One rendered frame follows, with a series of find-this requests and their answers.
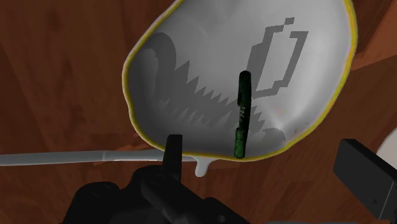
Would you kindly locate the white bowl with yellow rim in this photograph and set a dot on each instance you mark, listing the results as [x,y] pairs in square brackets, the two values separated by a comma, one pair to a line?
[217,46]

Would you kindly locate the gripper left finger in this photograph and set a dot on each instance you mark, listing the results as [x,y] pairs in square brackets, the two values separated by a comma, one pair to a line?
[172,155]

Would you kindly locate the dark green pen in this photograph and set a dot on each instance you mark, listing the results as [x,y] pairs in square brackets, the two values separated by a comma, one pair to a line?
[244,93]

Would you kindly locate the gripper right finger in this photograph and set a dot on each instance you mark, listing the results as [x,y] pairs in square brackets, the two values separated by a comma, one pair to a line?
[366,178]

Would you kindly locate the white rounded object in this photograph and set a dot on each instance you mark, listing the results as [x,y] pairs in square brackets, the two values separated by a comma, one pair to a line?
[389,145]

